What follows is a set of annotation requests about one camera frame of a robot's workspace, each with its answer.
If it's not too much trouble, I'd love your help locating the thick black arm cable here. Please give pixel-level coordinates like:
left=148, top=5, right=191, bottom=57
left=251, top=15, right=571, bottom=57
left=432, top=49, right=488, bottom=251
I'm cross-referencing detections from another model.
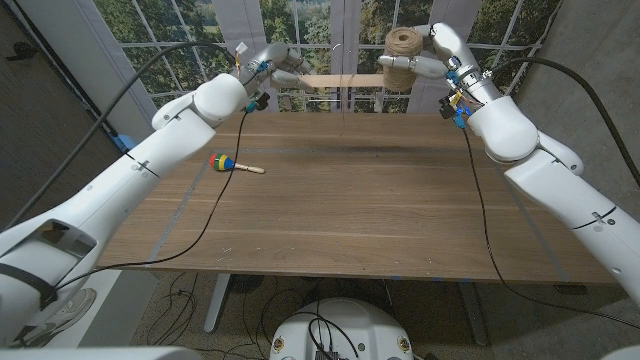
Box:
left=488, top=56, right=640, bottom=189
left=3, top=41, right=239, bottom=231

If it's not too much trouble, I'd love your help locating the wooden slat hanger with clips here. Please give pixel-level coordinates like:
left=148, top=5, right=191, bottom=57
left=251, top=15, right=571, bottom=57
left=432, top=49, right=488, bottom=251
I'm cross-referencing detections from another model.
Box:
left=298, top=42, right=386, bottom=112

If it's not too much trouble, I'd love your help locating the grey table leg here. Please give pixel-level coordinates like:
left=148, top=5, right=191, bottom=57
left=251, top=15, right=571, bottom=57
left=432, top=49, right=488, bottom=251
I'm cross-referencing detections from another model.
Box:
left=459, top=282, right=489, bottom=347

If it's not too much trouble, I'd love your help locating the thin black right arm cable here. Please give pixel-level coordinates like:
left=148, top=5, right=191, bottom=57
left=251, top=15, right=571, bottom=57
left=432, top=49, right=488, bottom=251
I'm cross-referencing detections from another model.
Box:
left=462, top=127, right=640, bottom=331

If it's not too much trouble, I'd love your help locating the jute twine spool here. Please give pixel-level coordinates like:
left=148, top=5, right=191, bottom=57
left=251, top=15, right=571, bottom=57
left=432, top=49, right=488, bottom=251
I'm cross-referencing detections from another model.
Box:
left=382, top=26, right=425, bottom=93

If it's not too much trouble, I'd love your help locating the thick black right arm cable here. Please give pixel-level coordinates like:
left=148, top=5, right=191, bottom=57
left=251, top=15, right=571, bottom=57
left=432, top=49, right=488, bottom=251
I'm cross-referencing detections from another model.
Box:
left=488, top=56, right=640, bottom=189

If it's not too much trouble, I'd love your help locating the grey sneaker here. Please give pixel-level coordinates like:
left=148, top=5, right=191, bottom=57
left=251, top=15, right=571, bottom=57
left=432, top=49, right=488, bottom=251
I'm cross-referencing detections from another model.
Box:
left=7, top=287, right=98, bottom=349

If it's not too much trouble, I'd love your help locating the black round ribbed foot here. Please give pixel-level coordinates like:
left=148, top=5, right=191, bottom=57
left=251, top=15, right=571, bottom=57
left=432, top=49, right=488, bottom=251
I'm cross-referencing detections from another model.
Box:
left=228, top=274, right=265, bottom=295

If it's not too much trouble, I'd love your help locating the black floor cable tangle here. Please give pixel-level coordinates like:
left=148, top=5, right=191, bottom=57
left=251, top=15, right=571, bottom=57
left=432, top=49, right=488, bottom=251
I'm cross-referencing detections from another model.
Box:
left=149, top=272, right=201, bottom=346

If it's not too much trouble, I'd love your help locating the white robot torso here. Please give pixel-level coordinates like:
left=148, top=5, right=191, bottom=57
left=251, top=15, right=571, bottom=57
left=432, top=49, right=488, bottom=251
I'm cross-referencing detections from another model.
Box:
left=268, top=297, right=415, bottom=360

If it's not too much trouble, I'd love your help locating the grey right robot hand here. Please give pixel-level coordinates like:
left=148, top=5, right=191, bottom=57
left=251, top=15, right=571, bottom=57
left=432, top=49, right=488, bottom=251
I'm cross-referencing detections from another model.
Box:
left=377, top=21, right=482, bottom=84

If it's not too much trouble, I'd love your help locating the colourful striped wooden maraca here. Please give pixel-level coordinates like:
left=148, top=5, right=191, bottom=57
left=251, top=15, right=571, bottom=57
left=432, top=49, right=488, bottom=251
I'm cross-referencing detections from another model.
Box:
left=208, top=152, right=267, bottom=175

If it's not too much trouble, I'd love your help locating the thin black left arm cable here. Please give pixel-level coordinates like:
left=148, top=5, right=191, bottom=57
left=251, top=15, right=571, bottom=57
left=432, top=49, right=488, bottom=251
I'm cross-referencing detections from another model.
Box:
left=54, top=110, right=250, bottom=291

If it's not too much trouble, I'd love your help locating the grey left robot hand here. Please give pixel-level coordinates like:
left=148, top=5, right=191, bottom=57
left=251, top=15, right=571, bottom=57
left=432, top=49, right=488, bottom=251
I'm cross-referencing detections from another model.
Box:
left=252, top=41, right=317, bottom=95

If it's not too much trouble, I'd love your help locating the white table leg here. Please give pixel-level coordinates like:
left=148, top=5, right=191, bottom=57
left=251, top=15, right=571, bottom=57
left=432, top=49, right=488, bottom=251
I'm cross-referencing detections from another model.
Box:
left=203, top=273, right=232, bottom=335

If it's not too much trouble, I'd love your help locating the printed forest window backdrop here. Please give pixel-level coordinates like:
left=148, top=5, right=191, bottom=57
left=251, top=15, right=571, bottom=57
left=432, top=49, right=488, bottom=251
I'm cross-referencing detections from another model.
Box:
left=92, top=0, right=564, bottom=132

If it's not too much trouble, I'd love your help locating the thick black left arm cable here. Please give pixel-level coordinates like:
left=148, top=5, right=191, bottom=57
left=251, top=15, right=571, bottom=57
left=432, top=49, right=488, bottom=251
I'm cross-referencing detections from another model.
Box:
left=3, top=41, right=239, bottom=231

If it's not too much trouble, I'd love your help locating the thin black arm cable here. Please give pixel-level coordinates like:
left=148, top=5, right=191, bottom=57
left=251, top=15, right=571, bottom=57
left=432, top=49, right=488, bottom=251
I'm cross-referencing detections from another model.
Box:
left=54, top=110, right=250, bottom=291
left=462, top=127, right=640, bottom=331

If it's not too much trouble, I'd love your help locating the black torso cable loop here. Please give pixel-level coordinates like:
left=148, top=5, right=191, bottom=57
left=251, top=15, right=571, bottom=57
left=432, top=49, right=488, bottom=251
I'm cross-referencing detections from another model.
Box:
left=305, top=312, right=362, bottom=360

